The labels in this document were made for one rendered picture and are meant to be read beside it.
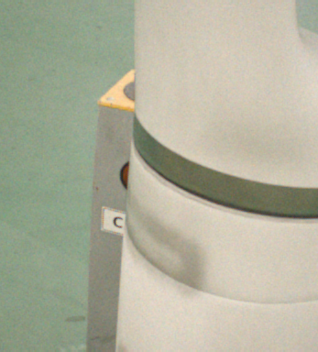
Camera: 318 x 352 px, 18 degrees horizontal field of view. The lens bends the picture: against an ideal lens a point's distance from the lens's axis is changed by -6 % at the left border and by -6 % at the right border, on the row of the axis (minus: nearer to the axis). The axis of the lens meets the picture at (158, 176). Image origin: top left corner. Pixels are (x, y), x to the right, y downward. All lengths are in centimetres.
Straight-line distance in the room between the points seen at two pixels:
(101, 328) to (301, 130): 58
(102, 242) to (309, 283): 50
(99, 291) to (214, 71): 56
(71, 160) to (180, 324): 104
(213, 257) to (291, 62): 7
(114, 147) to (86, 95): 80
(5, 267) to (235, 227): 84
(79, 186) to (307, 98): 103
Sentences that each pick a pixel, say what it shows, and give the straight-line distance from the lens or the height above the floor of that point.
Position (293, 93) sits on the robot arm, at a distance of 27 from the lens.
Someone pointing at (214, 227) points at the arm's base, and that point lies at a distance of 30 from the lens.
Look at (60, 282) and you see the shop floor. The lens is 110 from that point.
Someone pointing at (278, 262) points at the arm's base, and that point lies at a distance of 30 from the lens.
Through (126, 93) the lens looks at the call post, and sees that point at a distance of 76.
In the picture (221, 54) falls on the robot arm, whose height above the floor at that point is 52.
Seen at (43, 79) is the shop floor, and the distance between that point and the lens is 161.
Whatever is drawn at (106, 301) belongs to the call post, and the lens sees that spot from 82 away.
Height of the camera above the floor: 61
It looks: 27 degrees down
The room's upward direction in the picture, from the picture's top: 6 degrees clockwise
